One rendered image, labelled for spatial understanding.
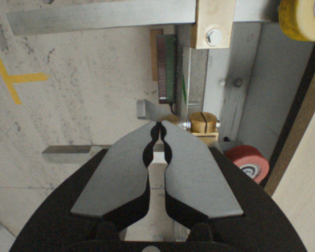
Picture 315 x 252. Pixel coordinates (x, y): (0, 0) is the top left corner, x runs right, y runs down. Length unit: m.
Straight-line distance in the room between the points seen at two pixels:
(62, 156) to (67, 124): 1.11
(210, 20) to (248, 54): 0.31
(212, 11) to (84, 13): 0.18
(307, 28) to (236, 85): 0.32
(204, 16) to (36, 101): 1.43
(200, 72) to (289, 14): 0.22
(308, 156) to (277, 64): 0.22
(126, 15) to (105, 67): 0.93
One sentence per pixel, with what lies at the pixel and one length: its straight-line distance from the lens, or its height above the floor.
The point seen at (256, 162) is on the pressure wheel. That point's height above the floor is 0.91.
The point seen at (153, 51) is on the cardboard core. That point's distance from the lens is 1.03.
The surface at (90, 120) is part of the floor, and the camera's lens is 1.38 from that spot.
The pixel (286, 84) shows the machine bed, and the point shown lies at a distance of 0.44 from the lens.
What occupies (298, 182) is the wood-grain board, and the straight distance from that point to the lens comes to 0.42.
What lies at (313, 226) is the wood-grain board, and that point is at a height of 0.90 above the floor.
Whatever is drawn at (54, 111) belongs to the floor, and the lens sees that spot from 1.49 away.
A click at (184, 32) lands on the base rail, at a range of 0.41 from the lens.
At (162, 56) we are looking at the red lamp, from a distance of 0.40.
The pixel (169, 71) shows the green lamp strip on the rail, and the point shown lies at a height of 0.70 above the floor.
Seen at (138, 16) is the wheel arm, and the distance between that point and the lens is 0.26.
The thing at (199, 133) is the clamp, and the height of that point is 0.87.
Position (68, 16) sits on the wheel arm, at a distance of 0.29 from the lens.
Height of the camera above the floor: 1.11
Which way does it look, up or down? 60 degrees down
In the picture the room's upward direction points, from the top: 177 degrees counter-clockwise
